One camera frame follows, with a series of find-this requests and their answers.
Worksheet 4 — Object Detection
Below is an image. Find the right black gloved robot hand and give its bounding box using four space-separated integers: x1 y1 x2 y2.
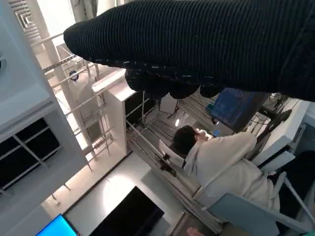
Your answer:
63 0 315 102

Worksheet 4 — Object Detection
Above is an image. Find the blue screen computer monitor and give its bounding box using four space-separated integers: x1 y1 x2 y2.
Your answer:
210 88 256 131

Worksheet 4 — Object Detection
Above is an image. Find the white tall cabinet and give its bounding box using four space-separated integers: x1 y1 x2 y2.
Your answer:
92 71 146 158

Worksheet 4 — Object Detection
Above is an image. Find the small white mesh cabinet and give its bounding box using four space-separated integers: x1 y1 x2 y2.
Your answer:
283 108 315 160

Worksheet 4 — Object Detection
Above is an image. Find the large white mesh cabinet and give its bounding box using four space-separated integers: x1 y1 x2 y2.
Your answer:
0 0 91 214

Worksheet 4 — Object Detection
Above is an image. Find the grey office chair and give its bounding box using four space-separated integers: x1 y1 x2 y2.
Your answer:
196 149 315 236

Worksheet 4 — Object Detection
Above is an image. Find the black screen monitor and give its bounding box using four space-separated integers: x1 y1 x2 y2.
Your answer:
90 186 165 236

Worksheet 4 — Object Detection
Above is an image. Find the bright blue screen monitor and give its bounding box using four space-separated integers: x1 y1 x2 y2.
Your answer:
35 213 79 236

